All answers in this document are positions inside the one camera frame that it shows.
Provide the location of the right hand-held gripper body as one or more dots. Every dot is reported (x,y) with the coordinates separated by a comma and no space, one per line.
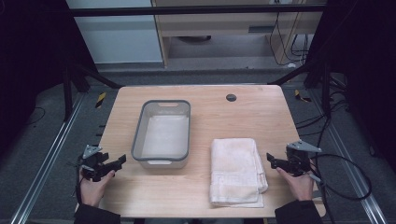
(298,160)

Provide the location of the black horizontal frame bar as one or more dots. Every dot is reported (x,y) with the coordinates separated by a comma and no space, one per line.
(193,10)

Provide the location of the light wooden desk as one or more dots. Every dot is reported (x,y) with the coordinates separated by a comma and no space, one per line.
(218,23)

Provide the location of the white cabinet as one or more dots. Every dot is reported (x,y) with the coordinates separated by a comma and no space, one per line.
(118,40)

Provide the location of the person's right hand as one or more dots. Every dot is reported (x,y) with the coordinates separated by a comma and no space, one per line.
(301,186)

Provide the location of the aluminium floor rail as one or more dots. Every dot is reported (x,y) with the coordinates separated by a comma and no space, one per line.
(46,165)
(351,174)

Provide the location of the yellow black floor marker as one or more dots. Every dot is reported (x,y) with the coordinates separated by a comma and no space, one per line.
(100,100)
(300,95)

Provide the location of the person's left hand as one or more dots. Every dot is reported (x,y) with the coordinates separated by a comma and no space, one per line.
(91,191)

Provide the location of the grey-rimmed white plastic basin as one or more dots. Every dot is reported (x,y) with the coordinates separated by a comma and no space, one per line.
(165,137)

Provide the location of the black metal stand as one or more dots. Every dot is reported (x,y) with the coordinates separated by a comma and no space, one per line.
(325,93)
(67,93)

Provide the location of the folded white towel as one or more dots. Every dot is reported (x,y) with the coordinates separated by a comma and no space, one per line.
(236,171)

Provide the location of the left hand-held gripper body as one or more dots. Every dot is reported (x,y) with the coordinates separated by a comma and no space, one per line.
(93,163)

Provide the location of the black curtain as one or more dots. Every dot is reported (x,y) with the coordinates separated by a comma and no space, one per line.
(31,62)
(364,62)

